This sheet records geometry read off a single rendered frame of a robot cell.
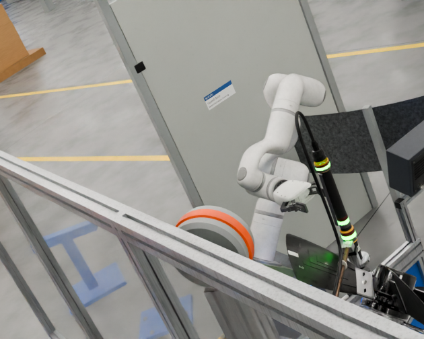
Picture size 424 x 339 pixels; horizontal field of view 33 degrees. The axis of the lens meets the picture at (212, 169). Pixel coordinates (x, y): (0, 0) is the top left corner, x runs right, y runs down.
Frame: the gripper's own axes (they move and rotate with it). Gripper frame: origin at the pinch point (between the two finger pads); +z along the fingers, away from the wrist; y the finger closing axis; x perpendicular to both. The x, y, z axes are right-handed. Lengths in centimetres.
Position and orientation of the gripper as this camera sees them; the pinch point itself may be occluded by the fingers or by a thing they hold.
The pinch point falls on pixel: (314, 200)
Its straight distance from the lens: 219.4
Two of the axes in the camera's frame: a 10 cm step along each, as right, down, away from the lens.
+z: 5.4, 1.5, -8.2
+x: -3.8, -8.3, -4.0
